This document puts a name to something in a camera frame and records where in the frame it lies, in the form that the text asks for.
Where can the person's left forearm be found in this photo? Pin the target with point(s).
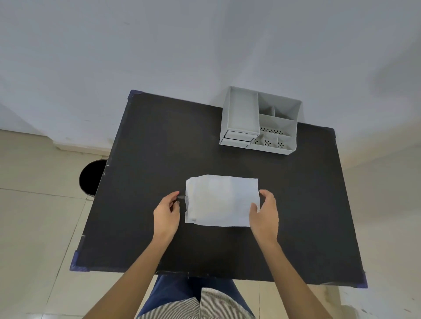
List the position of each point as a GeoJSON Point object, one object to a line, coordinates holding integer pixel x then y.
{"type": "Point", "coordinates": [131, 279]}

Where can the grey plastic desk organizer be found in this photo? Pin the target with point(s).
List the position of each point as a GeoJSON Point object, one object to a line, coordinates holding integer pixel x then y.
{"type": "Point", "coordinates": [243, 115]}

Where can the person's right hand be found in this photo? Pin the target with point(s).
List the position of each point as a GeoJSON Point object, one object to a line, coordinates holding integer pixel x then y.
{"type": "Point", "coordinates": [266, 222]}

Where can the person's right forearm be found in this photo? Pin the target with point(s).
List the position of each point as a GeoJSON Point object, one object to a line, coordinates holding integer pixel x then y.
{"type": "Point", "coordinates": [289, 279]}

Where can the person's left hand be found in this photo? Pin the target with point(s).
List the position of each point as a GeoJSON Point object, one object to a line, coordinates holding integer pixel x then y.
{"type": "Point", "coordinates": [166, 220]}

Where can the person's right thumb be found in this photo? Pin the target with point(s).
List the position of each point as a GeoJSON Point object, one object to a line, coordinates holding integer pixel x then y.
{"type": "Point", "coordinates": [253, 210]}

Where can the white cloth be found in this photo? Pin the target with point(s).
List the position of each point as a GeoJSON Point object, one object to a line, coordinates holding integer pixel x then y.
{"type": "Point", "coordinates": [220, 200]}

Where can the blue trousers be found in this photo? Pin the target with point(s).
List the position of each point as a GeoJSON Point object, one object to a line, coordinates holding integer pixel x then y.
{"type": "Point", "coordinates": [177, 289]}

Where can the black round waste bin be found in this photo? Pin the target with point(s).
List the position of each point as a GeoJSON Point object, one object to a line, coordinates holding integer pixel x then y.
{"type": "Point", "coordinates": [90, 177]}

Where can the striped grey shirt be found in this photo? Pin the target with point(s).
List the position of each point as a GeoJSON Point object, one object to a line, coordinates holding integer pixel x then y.
{"type": "Point", "coordinates": [213, 305]}

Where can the person's left thumb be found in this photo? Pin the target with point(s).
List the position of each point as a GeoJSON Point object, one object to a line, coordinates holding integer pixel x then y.
{"type": "Point", "coordinates": [176, 206]}

